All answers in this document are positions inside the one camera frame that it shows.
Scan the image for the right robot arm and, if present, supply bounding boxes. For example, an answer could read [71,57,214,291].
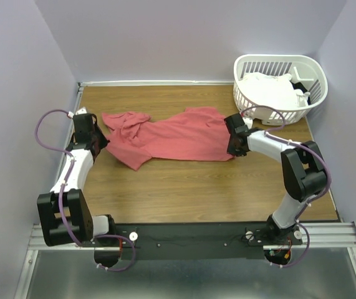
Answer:
[224,113,331,244]

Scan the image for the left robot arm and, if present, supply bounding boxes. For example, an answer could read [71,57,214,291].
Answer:
[35,108,117,247]

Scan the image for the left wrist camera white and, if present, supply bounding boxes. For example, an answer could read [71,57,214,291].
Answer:
[67,107,88,119]

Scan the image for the red t shirt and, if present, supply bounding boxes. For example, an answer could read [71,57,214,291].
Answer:
[102,107,233,171]

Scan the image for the white laundry basket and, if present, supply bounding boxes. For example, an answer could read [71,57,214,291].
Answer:
[233,54,328,126]

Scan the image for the white t shirt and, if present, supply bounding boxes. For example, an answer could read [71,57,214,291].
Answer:
[238,72,308,110]

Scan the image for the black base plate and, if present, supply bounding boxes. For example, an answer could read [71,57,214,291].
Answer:
[94,221,302,270]

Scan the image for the black garment in basket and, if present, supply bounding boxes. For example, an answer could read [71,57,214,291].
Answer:
[291,82,310,105]

